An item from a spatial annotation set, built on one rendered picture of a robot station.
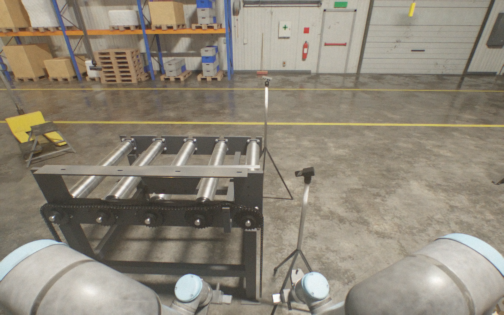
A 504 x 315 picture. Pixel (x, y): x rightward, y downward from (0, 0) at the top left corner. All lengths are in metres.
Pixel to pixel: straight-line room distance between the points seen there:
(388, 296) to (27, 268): 0.56
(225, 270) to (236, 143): 1.09
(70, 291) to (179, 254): 2.08
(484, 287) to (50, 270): 0.65
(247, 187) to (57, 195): 1.15
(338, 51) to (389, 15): 1.99
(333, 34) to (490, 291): 10.12
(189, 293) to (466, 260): 0.79
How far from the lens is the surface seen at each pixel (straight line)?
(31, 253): 0.55
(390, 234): 2.92
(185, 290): 1.00
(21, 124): 6.31
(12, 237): 3.53
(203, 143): 2.36
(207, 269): 1.95
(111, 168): 1.58
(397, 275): 0.48
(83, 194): 2.02
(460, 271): 0.51
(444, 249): 0.54
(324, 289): 1.01
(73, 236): 2.06
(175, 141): 2.43
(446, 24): 12.05
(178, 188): 1.50
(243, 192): 1.42
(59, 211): 1.90
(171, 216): 1.64
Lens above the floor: 1.89
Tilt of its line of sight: 30 degrees down
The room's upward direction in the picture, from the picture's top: straight up
